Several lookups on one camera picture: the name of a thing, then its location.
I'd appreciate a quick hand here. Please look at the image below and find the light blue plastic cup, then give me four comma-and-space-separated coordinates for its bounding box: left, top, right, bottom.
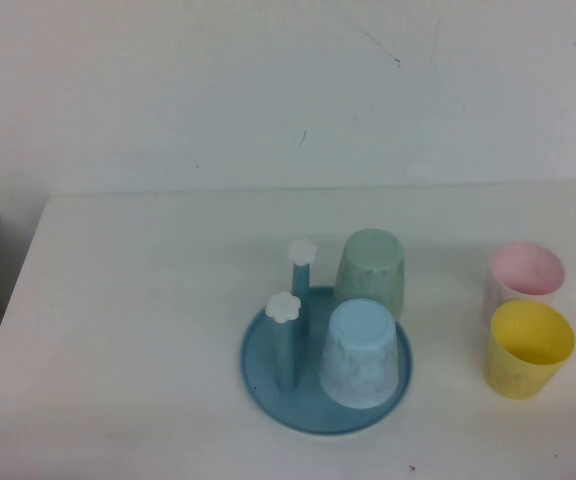
317, 298, 401, 407

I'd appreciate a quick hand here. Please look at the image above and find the green plastic cup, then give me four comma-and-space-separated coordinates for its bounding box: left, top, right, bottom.
332, 228, 408, 320

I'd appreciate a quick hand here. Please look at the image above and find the blue cup stand with pegs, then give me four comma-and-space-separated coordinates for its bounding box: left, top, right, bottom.
240, 239, 414, 435

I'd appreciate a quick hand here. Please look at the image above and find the pink plastic cup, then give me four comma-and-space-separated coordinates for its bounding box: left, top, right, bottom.
482, 241, 567, 326

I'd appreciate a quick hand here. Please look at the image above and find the yellow plastic cup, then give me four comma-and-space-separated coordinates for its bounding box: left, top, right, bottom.
485, 299, 576, 400

